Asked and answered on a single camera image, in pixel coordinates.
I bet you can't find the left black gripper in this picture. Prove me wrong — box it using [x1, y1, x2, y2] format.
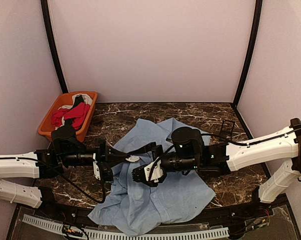
[61, 137, 131, 169]

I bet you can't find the light blue shirt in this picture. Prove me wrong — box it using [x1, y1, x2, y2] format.
[88, 118, 216, 234]

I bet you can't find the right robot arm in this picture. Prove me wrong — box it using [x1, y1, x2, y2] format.
[132, 118, 301, 217]

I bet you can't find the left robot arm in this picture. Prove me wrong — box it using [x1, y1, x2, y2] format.
[0, 126, 131, 218]

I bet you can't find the black brooch holder stand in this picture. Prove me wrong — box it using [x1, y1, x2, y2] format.
[219, 119, 235, 140]

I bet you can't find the orange plastic basket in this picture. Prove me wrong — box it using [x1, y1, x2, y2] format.
[38, 91, 98, 142]

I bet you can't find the red cloth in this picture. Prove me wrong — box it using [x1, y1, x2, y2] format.
[50, 102, 91, 131]

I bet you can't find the dark green cloth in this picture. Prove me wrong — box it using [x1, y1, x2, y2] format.
[72, 94, 85, 109]

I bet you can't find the white cloth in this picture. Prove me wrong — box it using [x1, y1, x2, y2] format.
[74, 93, 93, 106]

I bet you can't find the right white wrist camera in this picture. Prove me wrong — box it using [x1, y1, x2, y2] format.
[143, 160, 166, 184]

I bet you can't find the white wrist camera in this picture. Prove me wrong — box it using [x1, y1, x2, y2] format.
[143, 160, 166, 184]
[92, 153, 101, 181]

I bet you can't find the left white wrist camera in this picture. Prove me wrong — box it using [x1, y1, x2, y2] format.
[92, 153, 101, 181]

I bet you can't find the white perforated cable tray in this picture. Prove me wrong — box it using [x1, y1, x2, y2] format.
[22, 214, 230, 240]

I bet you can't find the black left frame pole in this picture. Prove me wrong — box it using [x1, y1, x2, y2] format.
[40, 0, 69, 94]

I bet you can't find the black frame pole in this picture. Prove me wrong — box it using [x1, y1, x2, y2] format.
[40, 0, 69, 94]
[232, 0, 263, 108]

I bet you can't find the black right frame pole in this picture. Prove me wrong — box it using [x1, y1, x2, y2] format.
[232, 0, 263, 108]

